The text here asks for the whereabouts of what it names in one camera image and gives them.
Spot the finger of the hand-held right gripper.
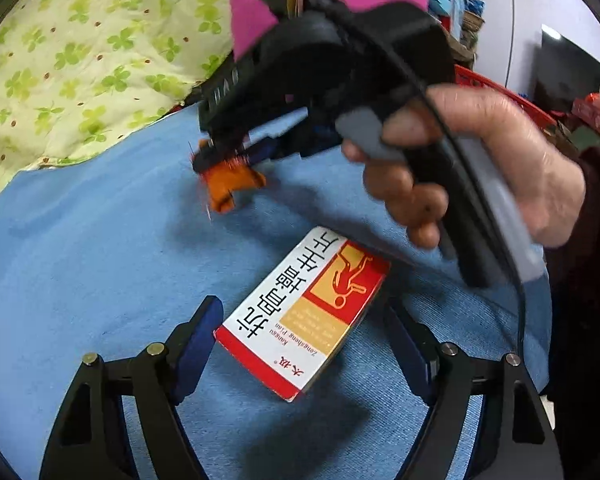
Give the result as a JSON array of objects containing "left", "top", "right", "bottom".
[
  {"left": 190, "top": 135, "right": 251, "bottom": 176},
  {"left": 240, "top": 132, "right": 301, "bottom": 166}
]

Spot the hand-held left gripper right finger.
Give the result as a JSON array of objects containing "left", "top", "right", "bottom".
[{"left": 382, "top": 297, "right": 566, "bottom": 480}]

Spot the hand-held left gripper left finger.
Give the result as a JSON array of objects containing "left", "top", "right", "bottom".
[{"left": 39, "top": 296, "right": 224, "bottom": 480}]

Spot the orange packet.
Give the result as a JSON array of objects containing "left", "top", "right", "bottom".
[{"left": 187, "top": 140, "right": 268, "bottom": 221}]

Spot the red and white carton box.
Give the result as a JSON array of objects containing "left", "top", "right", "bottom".
[{"left": 214, "top": 226, "right": 392, "bottom": 403}]

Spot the red plastic mesh basket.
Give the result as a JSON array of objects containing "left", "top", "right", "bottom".
[{"left": 452, "top": 64, "right": 558, "bottom": 133}]

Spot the person's right forearm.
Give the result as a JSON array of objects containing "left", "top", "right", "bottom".
[{"left": 542, "top": 147, "right": 600, "bottom": 480}]

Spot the person's right hand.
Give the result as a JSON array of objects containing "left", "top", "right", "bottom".
[{"left": 341, "top": 84, "right": 587, "bottom": 250}]

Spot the colourful clutter pile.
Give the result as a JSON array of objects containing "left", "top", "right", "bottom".
[{"left": 427, "top": 0, "right": 486, "bottom": 68}]

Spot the blue blanket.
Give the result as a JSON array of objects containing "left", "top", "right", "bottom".
[{"left": 0, "top": 105, "right": 553, "bottom": 480}]

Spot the green clover print quilt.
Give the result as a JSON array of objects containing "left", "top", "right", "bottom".
[{"left": 0, "top": 0, "right": 241, "bottom": 208}]

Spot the black screen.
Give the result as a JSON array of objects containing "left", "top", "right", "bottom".
[{"left": 532, "top": 24, "right": 600, "bottom": 116}]

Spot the black cable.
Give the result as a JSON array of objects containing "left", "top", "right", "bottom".
[{"left": 325, "top": 2, "right": 528, "bottom": 358}]

